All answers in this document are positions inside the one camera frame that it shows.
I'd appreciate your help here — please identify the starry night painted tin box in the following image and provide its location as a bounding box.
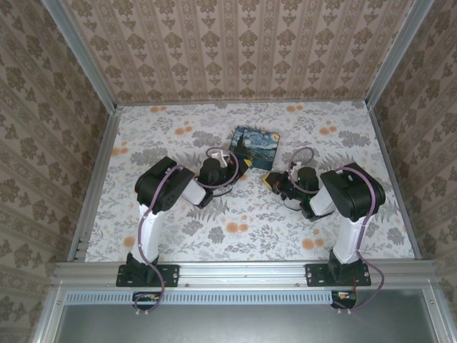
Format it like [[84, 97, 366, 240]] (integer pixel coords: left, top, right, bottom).
[[228, 124, 281, 171]]

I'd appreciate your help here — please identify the floral patterned table cover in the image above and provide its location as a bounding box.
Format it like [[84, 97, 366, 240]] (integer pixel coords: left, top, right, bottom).
[[84, 101, 417, 262]]

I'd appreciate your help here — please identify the grey metal panel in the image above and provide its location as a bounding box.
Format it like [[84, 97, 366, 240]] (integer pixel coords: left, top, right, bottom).
[[34, 285, 457, 343]]

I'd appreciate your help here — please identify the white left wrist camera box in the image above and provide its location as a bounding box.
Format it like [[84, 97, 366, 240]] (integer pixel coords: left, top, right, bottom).
[[210, 149, 231, 169]]

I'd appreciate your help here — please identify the aluminium side rail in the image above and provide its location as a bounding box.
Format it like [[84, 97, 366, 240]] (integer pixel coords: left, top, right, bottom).
[[367, 103, 421, 261], [67, 105, 122, 262]]

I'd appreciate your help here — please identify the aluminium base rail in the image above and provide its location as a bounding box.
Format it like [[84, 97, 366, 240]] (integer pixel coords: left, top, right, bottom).
[[53, 260, 443, 287]]

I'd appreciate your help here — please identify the grey slotted cable duct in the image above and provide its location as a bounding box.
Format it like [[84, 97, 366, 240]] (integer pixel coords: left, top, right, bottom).
[[66, 289, 358, 305]]

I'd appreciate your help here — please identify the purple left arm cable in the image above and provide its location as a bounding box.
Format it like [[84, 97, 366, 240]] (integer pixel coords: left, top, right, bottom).
[[137, 146, 239, 317]]

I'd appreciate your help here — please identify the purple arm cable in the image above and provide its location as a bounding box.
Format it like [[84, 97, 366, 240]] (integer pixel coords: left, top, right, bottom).
[[137, 146, 239, 317], [288, 146, 386, 315]]

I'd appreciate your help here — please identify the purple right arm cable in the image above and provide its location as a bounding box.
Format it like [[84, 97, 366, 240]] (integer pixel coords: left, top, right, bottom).
[[288, 146, 386, 315]]

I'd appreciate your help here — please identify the aluminium frame post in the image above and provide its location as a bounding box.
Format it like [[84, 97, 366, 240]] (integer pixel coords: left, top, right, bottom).
[[41, 0, 119, 110], [366, 0, 435, 106]]

